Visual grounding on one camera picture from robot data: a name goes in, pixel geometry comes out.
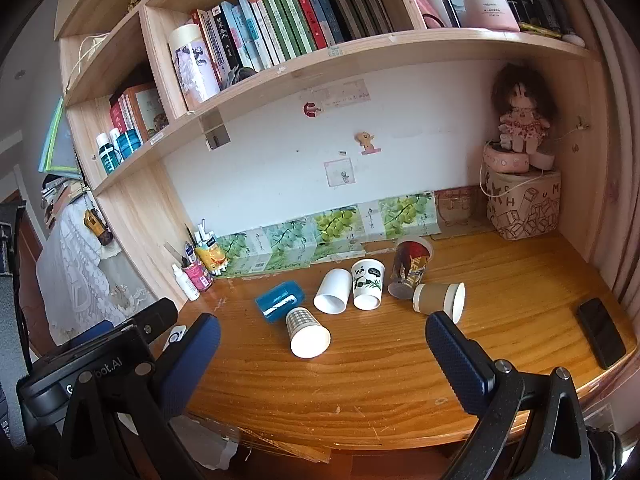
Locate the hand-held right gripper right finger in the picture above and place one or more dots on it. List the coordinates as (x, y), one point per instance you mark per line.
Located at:
(457, 360)

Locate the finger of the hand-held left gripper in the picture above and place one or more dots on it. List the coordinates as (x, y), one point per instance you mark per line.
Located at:
(92, 331)
(155, 317)

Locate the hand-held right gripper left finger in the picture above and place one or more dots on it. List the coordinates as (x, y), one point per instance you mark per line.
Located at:
(187, 365)

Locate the checkered paper cup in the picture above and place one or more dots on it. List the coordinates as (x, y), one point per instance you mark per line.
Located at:
(306, 336)

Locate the brown paper cup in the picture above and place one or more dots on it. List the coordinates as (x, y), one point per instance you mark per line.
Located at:
(435, 300)

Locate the red dark printed cup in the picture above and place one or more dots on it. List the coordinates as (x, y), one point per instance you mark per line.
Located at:
(411, 267)

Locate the white panda print cup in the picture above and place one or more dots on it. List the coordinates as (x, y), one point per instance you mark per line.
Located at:
(369, 280)

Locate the plain white cup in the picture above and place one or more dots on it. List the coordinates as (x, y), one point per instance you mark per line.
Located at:
(334, 287)

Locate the small white bottle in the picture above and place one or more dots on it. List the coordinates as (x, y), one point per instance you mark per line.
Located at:
(185, 284)

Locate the pink pen holder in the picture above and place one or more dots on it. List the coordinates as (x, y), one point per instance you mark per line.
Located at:
(197, 276)

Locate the white lace cloth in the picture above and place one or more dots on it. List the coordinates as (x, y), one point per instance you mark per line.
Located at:
(85, 270)

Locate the yellow printed box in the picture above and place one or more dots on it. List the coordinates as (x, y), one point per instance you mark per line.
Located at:
(212, 256)

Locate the clear plastic bag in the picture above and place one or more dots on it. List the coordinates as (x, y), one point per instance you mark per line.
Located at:
(210, 450)

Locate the wooden bookshelf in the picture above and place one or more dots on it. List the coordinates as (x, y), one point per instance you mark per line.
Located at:
(130, 220)

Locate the green grape tissue pack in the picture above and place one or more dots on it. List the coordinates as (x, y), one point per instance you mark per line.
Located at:
(335, 230)
(240, 255)
(285, 242)
(400, 212)

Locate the blue box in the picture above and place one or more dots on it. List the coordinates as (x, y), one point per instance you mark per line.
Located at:
(277, 300)

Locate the pile of papers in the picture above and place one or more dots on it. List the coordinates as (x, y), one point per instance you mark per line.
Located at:
(57, 197)

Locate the black smartphone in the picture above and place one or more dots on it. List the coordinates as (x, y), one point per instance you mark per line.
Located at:
(601, 332)

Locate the pink printed box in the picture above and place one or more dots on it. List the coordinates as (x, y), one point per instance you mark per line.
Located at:
(454, 208)

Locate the teal bottle white cap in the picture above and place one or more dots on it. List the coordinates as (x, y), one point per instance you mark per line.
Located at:
(106, 156)

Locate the letter print fabric basket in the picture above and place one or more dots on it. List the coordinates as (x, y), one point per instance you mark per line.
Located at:
(525, 205)

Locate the green framed board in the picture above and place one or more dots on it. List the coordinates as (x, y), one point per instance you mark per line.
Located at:
(57, 140)

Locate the pink round box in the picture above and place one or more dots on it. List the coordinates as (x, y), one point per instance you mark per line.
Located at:
(505, 160)

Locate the red book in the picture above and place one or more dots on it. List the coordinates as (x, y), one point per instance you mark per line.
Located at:
(119, 115)

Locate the brown book box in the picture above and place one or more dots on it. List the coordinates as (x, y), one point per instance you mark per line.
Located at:
(147, 110)

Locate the white printed cylinder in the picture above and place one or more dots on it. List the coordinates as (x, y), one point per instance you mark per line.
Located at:
(192, 67)

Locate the dark cloth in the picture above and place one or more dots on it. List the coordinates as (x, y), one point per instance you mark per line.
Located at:
(239, 76)

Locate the pale curtain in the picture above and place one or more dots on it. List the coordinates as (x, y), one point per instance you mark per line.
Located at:
(620, 160)

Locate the rag doll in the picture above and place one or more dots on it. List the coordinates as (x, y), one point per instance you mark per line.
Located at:
(522, 110)

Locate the row of colourful books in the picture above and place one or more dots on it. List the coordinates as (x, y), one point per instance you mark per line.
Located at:
(280, 25)

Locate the yellow pen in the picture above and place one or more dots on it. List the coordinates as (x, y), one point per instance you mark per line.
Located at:
(540, 29)

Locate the pink pouch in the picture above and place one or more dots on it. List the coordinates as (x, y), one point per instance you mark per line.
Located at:
(426, 7)

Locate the square wall sticker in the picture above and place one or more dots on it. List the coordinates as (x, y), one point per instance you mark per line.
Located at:
(339, 172)

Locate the cartoon wall sticker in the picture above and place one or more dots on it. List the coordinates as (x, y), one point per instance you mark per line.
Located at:
(367, 142)

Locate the red wall sticker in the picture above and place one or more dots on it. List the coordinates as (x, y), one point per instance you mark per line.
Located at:
(311, 109)

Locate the paper wall note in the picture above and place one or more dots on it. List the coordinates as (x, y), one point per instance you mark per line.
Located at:
(340, 95)

